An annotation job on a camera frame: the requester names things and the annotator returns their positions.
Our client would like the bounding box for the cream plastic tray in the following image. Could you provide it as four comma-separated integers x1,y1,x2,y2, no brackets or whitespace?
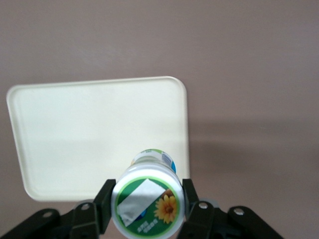
6,76,191,203

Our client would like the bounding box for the green lid gum bottle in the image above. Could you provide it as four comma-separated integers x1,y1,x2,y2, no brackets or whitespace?
111,148,186,237

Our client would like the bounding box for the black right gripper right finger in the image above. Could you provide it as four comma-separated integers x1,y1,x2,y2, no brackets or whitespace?
176,178,285,239

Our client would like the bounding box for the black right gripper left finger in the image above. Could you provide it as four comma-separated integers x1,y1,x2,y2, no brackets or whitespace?
0,179,117,239

